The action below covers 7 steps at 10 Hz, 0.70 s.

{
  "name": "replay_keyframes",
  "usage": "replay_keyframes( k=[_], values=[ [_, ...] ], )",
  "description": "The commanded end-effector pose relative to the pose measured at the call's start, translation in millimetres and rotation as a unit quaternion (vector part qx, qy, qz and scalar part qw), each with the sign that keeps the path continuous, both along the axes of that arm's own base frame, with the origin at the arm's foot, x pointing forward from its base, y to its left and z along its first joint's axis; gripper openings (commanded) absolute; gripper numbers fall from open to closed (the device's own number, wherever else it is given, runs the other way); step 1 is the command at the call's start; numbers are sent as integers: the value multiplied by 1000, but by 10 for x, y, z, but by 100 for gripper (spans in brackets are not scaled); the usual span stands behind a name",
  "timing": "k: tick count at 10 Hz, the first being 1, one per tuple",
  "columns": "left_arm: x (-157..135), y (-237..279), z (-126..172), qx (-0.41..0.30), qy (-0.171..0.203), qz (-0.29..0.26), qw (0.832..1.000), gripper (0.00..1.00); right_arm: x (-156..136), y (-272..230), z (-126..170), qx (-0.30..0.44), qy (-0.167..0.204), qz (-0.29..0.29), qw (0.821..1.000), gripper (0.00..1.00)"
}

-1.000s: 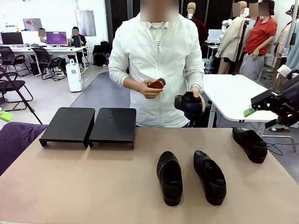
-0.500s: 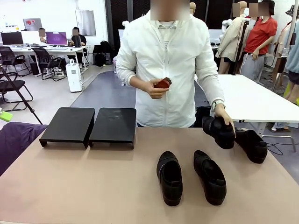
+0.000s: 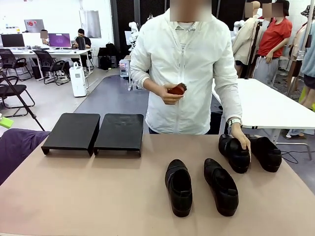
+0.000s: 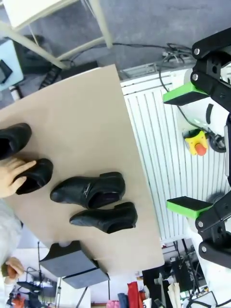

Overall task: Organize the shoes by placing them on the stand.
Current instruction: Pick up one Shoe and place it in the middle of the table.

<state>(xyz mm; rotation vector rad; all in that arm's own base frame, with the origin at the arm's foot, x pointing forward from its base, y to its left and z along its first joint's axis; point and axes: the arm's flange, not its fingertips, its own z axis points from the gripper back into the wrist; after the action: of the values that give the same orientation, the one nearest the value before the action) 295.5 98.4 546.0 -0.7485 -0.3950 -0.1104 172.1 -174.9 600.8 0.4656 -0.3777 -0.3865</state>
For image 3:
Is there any red wooden shoe brush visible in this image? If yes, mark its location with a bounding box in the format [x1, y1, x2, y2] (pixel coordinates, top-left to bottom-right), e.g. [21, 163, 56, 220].
[167, 83, 188, 96]

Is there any black leather shoe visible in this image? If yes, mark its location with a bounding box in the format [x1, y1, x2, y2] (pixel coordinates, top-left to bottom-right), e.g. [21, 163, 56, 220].
[246, 134, 283, 173]
[218, 134, 252, 174]
[203, 158, 240, 217]
[164, 159, 193, 218]

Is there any person's right forearm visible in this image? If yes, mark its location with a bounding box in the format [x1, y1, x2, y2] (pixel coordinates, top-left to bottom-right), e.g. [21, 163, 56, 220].
[129, 66, 155, 90]

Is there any person's left forearm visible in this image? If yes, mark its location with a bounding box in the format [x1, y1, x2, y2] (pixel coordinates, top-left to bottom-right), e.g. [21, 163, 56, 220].
[215, 78, 243, 122]

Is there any black metal shoe stand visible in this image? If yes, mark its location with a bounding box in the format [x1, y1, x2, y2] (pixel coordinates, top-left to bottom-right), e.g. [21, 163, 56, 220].
[40, 113, 101, 157]
[93, 113, 145, 158]

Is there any person's right hand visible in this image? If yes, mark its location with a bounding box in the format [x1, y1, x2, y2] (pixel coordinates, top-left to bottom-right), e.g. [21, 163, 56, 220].
[157, 83, 185, 105]

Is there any person's left hand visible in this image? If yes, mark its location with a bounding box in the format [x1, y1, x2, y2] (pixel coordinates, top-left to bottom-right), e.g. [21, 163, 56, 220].
[230, 122, 252, 163]

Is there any purple cloth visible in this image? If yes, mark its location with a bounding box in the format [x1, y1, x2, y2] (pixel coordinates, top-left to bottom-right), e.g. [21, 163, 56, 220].
[0, 128, 51, 185]

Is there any black office chair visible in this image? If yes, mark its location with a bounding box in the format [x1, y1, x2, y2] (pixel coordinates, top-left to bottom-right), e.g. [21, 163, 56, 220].
[32, 50, 71, 86]
[0, 75, 35, 118]
[0, 48, 33, 81]

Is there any black computer monitor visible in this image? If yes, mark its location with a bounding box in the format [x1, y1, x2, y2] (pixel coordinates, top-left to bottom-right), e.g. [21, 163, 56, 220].
[0, 33, 25, 49]

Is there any white air purifier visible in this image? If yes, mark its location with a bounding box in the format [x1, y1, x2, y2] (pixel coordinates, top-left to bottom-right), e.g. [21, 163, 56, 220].
[69, 61, 88, 98]

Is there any white monitor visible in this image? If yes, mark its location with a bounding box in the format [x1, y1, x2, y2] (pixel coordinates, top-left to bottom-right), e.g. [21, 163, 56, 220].
[22, 32, 43, 47]

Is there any white office desk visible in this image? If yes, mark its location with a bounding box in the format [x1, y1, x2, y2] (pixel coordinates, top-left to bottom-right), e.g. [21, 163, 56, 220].
[0, 48, 94, 81]

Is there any seated background person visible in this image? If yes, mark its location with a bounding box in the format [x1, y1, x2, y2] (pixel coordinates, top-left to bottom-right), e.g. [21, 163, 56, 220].
[40, 29, 50, 49]

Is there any purple screen monitor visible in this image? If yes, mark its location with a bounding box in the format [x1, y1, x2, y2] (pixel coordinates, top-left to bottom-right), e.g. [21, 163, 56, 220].
[48, 33, 71, 49]

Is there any background person in black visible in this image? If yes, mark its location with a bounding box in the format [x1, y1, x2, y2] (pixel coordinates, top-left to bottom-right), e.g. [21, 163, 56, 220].
[73, 28, 92, 68]

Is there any black backpack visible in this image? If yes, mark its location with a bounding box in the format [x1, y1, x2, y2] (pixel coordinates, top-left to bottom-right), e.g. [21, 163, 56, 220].
[97, 42, 119, 71]

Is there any lit computer case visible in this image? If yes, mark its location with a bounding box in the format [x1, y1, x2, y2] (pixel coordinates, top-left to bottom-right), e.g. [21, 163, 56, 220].
[119, 59, 131, 79]

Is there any person in white jacket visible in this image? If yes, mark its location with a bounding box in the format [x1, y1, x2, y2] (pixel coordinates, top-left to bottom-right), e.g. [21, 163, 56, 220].
[129, 0, 243, 135]

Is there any white green wristband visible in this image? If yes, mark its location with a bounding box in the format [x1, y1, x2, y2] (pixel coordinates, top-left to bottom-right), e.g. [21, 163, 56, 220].
[226, 117, 243, 126]

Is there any mannequin in beige coat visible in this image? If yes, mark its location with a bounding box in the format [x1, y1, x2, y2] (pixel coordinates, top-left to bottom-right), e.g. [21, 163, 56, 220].
[231, 0, 263, 79]

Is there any mannequin in red shirt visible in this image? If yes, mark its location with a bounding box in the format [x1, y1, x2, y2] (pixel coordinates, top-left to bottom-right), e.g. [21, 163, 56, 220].
[254, 0, 293, 87]

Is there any beige hanging garment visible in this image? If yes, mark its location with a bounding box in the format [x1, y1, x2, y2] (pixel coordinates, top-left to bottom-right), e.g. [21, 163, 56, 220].
[289, 23, 308, 77]

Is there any light blue hanging garment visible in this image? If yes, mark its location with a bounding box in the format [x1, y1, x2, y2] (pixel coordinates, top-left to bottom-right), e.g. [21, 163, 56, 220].
[301, 31, 315, 77]

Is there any black camera tripod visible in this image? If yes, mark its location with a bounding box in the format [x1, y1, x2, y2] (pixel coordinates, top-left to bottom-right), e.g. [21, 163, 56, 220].
[0, 66, 46, 132]

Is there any silver wall panel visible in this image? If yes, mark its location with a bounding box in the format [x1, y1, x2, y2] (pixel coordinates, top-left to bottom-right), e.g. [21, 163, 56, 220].
[79, 10, 101, 39]

